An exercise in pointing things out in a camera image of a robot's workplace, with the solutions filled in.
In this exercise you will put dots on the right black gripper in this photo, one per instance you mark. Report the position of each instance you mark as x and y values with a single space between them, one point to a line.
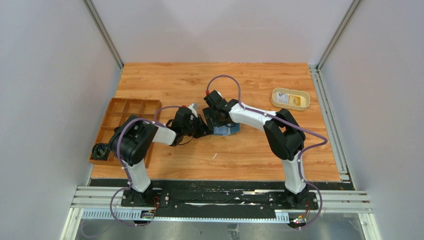
213 119

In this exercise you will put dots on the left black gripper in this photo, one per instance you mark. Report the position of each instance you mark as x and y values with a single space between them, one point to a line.
195 125

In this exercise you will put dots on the blue card holder wallet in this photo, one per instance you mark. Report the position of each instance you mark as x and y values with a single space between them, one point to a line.
227 130

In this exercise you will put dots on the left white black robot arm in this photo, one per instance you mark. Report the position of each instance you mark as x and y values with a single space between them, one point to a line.
132 140

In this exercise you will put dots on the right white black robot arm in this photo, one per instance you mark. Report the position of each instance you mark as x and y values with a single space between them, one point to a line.
285 140

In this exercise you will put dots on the card lying in tray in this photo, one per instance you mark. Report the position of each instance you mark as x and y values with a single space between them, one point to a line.
288 99

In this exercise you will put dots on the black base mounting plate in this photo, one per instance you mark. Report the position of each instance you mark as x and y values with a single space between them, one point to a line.
218 199

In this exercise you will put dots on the cream oval plastic tray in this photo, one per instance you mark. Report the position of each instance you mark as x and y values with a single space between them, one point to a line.
305 102

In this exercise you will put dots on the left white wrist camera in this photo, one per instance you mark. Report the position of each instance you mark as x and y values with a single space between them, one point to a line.
193 107

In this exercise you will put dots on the left aluminium corner post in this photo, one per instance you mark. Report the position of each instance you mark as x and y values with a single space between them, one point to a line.
97 20

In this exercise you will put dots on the aluminium corner post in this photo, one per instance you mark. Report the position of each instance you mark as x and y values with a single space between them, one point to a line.
347 17
97 20

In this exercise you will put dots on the right aluminium corner post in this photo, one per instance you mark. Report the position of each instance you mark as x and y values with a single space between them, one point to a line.
347 17

